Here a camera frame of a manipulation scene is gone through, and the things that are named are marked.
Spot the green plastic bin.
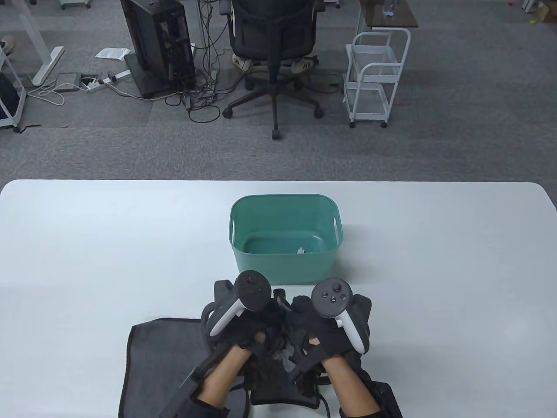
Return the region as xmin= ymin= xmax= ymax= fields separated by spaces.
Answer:
xmin=229 ymin=194 xmax=344 ymax=286

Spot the person's right hand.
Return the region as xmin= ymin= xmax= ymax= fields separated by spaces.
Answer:
xmin=289 ymin=295 xmax=372 ymax=362

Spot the white metal cart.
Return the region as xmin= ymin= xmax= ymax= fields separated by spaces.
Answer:
xmin=0 ymin=44 xmax=27 ymax=132

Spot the black computer tower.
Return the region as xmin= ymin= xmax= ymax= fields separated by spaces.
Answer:
xmin=120 ymin=0 xmax=197 ymax=99

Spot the brown side table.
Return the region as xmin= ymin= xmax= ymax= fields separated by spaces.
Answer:
xmin=359 ymin=0 xmax=419 ymax=30

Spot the black office chair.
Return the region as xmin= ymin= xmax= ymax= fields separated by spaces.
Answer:
xmin=222 ymin=0 xmax=326 ymax=141

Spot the black white handheld controller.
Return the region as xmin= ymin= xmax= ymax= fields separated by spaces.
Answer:
xmin=311 ymin=278 xmax=367 ymax=354
xmin=209 ymin=270 xmax=273 ymax=338

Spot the tangle of black cables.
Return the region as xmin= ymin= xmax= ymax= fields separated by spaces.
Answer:
xmin=164 ymin=0 xmax=233 ymax=124

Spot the short grey wrist cable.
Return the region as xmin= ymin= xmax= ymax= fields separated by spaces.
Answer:
xmin=200 ymin=302 xmax=219 ymax=345

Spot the white wire rolling cart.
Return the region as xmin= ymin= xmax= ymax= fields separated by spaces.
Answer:
xmin=343 ymin=27 xmax=412 ymax=129

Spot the white coiled cable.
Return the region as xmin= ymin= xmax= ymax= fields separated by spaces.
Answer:
xmin=26 ymin=80 xmax=87 ymax=106

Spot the person's left hand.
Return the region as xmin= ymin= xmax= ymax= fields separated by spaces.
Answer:
xmin=213 ymin=290 xmax=288 ymax=351

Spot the grey hand towel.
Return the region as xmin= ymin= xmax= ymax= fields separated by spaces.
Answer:
xmin=242 ymin=290 xmax=331 ymax=410
xmin=118 ymin=318 xmax=253 ymax=418

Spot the white desk leg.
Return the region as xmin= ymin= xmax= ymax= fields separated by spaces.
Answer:
xmin=191 ymin=0 xmax=207 ymax=55
xmin=17 ymin=0 xmax=66 ymax=86

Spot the white paper sheet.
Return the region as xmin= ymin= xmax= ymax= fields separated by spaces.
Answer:
xmin=95 ymin=47 xmax=131 ymax=60

